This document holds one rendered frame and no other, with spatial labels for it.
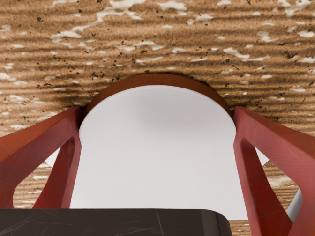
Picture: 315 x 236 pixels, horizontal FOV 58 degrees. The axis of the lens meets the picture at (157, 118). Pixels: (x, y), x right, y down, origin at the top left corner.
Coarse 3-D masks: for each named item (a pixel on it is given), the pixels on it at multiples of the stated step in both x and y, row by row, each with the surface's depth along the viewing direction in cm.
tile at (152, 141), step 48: (96, 96) 12; (144, 96) 11; (192, 96) 11; (96, 144) 13; (144, 144) 13; (192, 144) 13; (96, 192) 15; (144, 192) 16; (192, 192) 16; (240, 192) 16
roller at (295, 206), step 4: (300, 192) 21; (296, 196) 22; (300, 196) 22; (292, 200) 22; (296, 200) 22; (300, 200) 22; (292, 204) 22; (296, 204) 22; (300, 204) 22; (288, 208) 23; (292, 208) 23; (296, 208) 23; (288, 212) 23; (292, 212) 23; (296, 212) 23; (292, 216) 24; (296, 216) 24; (292, 220) 24
